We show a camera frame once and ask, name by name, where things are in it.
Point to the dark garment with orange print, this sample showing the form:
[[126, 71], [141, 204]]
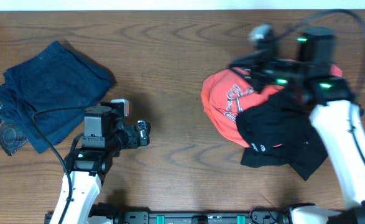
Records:
[[11, 137]]

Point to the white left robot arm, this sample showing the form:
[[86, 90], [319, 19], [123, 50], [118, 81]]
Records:
[[90, 159]]

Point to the orange soccer t-shirt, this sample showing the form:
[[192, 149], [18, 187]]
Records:
[[225, 95]]

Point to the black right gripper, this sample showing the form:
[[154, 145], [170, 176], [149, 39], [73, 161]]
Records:
[[254, 67]]

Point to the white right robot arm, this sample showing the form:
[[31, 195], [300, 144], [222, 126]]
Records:
[[336, 116]]

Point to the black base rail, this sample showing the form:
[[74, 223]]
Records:
[[253, 217]]

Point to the folded navy blue garment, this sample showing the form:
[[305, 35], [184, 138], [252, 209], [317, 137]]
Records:
[[45, 96]]

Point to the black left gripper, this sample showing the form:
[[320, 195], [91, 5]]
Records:
[[133, 142]]

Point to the black garment with white logos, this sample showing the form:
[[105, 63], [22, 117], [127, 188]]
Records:
[[278, 132]]

